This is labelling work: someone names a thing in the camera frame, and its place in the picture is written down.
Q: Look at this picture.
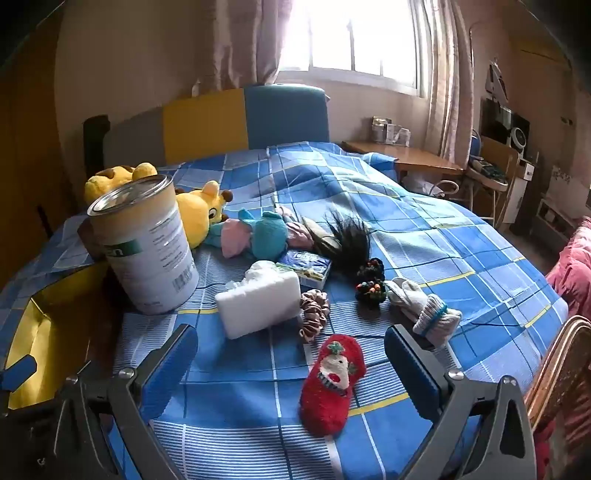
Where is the brown satin scrunchie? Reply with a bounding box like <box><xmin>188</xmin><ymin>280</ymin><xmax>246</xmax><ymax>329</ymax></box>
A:
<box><xmin>299</xmin><ymin>289</ymin><xmax>331</xmax><ymax>344</ymax></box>

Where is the wooden wardrobe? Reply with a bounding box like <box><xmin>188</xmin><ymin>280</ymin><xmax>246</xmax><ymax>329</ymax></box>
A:
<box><xmin>0</xmin><ymin>28</ymin><xmax>88</xmax><ymax>287</ymax></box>

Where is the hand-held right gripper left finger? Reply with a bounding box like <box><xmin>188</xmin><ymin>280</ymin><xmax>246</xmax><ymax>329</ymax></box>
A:
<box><xmin>44</xmin><ymin>323</ymin><xmax>199</xmax><ymax>480</ymax></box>

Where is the black stereo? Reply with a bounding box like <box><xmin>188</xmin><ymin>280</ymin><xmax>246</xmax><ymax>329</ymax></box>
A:
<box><xmin>480</xmin><ymin>98</ymin><xmax>514</xmax><ymax>145</ymax></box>

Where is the white plastic bag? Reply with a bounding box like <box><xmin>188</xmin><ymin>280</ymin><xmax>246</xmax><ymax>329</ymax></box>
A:
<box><xmin>406</xmin><ymin>174</ymin><xmax>460</xmax><ymax>199</ymax></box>

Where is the wicker chair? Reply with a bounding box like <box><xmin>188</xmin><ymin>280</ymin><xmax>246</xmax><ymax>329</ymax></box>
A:
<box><xmin>524</xmin><ymin>314</ymin><xmax>591</xmax><ymax>435</ymax></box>

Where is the pink curtain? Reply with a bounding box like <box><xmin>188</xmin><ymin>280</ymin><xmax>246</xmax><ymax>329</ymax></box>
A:
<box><xmin>212</xmin><ymin>0</ymin><xmax>296</xmax><ymax>90</ymax></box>
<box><xmin>425</xmin><ymin>0</ymin><xmax>476</xmax><ymax>167</ymax></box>

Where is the large tin can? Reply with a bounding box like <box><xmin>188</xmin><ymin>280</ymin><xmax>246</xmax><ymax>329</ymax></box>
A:
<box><xmin>87</xmin><ymin>174</ymin><xmax>200</xmax><ymax>315</ymax></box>

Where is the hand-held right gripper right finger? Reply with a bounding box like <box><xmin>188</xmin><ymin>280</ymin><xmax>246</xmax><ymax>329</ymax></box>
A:
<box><xmin>384</xmin><ymin>324</ymin><xmax>539</xmax><ymax>480</ymax></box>

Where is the white tissue pack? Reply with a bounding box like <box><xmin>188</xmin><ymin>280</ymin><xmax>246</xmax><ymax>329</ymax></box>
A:
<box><xmin>215</xmin><ymin>261</ymin><xmax>303</xmax><ymax>340</ymax></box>

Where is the black-haired pink doll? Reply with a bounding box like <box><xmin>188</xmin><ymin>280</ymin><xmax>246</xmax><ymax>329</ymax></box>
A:
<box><xmin>277</xmin><ymin>208</ymin><xmax>372</xmax><ymax>278</ymax></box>

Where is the wooden chair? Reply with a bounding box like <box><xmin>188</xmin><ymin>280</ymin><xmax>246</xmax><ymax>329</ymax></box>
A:
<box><xmin>462</xmin><ymin>136</ymin><xmax>520</xmax><ymax>227</ymax></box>

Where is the blue checked blanket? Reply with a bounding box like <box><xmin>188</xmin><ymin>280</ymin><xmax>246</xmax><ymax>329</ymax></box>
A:
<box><xmin>0</xmin><ymin>141</ymin><xmax>570</xmax><ymax>480</ymax></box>

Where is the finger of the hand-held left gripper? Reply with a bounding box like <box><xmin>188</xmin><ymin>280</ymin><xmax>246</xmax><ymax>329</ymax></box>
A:
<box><xmin>0</xmin><ymin>354</ymin><xmax>38</xmax><ymax>394</ymax></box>

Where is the white knit glove pair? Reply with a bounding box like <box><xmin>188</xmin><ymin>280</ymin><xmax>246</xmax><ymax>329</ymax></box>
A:
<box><xmin>384</xmin><ymin>278</ymin><xmax>462</xmax><ymax>348</ymax></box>

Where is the wooden desk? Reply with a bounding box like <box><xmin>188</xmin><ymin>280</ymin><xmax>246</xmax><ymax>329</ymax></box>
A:
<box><xmin>342</xmin><ymin>140</ymin><xmax>465</xmax><ymax>178</ymax></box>

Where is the white cabinet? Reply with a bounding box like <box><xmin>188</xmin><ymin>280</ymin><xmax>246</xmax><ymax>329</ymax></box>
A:
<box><xmin>502</xmin><ymin>159</ymin><xmax>536</xmax><ymax>225</ymax></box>

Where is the yellow and maroon plush toy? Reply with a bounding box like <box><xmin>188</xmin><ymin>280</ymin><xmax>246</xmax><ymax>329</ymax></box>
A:
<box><xmin>76</xmin><ymin>162</ymin><xmax>158</xmax><ymax>268</ymax></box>

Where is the window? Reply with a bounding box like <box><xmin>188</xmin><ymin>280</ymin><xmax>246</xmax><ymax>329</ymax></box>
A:
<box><xmin>277</xmin><ymin>0</ymin><xmax>432</xmax><ymax>97</ymax></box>

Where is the yellow cardboard box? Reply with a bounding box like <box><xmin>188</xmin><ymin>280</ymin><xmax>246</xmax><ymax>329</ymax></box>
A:
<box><xmin>0</xmin><ymin>263</ymin><xmax>123</xmax><ymax>411</ymax></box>

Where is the red fuzzy sock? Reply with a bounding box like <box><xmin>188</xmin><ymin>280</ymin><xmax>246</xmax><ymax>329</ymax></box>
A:
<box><xmin>299</xmin><ymin>335</ymin><xmax>366</xmax><ymax>437</ymax></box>

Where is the teal and pink plush toy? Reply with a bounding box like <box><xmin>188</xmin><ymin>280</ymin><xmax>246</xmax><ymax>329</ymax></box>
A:
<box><xmin>205</xmin><ymin>208</ymin><xmax>289</xmax><ymax>261</ymax></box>

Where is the pink quilt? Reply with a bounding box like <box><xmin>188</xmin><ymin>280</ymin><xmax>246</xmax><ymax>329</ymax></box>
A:
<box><xmin>545</xmin><ymin>217</ymin><xmax>591</xmax><ymax>319</ymax></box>

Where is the multicoloured padded headboard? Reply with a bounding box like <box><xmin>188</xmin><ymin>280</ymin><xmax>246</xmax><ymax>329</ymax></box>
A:
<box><xmin>83</xmin><ymin>84</ymin><xmax>331</xmax><ymax>178</ymax></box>

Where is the blue tissue packet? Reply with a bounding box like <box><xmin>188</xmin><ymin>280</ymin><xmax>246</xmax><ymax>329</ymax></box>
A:
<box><xmin>277</xmin><ymin>249</ymin><xmax>333</xmax><ymax>289</ymax></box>

